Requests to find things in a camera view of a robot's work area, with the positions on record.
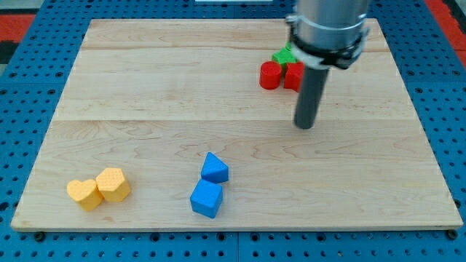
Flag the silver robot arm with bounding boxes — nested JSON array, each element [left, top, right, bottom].
[[285, 0, 370, 70]]

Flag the red star block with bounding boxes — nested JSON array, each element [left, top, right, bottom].
[[283, 62, 304, 92]]

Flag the green star block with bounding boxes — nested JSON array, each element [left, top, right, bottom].
[[272, 42, 297, 69]]

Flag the blue triangle block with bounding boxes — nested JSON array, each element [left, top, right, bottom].
[[200, 152, 229, 183]]

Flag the red cylinder block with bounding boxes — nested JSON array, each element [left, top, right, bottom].
[[259, 61, 282, 90]]

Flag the wooden board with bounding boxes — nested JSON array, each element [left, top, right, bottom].
[[11, 19, 463, 232]]

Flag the blue cube block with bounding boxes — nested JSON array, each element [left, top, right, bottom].
[[190, 180, 223, 218]]

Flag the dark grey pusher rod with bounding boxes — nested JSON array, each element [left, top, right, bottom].
[[293, 67, 328, 130]]

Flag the yellow hexagon block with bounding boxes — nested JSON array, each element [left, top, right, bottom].
[[95, 167, 131, 202]]

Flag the yellow heart block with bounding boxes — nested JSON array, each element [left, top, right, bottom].
[[66, 179, 103, 212]]

